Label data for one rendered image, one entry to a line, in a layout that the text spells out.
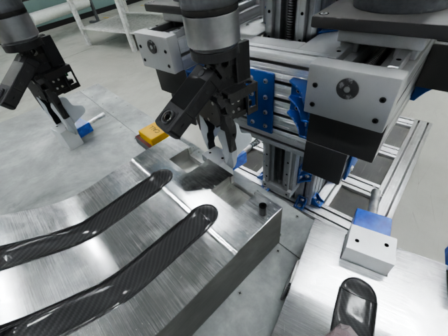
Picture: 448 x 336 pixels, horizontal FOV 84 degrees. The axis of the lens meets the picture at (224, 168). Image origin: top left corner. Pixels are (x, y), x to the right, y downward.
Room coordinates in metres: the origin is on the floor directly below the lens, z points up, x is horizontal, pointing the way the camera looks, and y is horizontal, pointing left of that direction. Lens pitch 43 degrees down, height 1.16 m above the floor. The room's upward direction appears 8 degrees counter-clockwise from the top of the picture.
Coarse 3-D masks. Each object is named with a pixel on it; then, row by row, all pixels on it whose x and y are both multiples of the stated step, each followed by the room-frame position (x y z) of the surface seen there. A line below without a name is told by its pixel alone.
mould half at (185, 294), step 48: (96, 192) 0.28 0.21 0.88; (192, 192) 0.25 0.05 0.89; (0, 240) 0.19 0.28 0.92; (96, 240) 0.19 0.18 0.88; (144, 240) 0.18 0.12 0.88; (240, 240) 0.16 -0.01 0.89; (0, 288) 0.13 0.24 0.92; (48, 288) 0.13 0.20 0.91; (144, 288) 0.12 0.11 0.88; (192, 288) 0.11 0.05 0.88
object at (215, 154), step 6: (252, 144) 0.41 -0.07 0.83; (210, 150) 0.38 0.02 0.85; (216, 150) 0.38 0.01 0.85; (222, 150) 0.39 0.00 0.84; (246, 150) 0.40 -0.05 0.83; (204, 156) 0.37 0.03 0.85; (210, 156) 0.37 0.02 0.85; (216, 156) 0.36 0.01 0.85; (222, 156) 0.36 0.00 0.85; (240, 156) 0.37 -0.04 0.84; (246, 156) 0.38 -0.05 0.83; (216, 162) 0.35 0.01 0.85; (222, 162) 0.34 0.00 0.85; (240, 162) 0.37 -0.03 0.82; (246, 162) 0.38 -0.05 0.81; (228, 168) 0.35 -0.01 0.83; (234, 168) 0.36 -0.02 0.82
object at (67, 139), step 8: (80, 120) 0.60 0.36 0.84; (96, 120) 0.62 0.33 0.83; (56, 128) 0.56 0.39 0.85; (64, 128) 0.55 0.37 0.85; (80, 128) 0.57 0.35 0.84; (88, 128) 0.58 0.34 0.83; (56, 136) 0.56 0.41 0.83; (64, 136) 0.53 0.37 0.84; (72, 136) 0.54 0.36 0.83; (80, 136) 0.56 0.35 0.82; (64, 144) 0.54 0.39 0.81; (72, 144) 0.54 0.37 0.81; (80, 144) 0.55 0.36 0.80
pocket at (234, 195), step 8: (232, 176) 0.27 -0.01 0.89; (224, 184) 0.26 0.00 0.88; (232, 184) 0.27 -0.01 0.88; (216, 192) 0.25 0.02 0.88; (224, 192) 0.26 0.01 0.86; (232, 192) 0.26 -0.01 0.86; (240, 192) 0.25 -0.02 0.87; (248, 192) 0.25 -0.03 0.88; (224, 200) 0.25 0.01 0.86; (232, 200) 0.24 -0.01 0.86; (240, 200) 0.24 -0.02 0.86
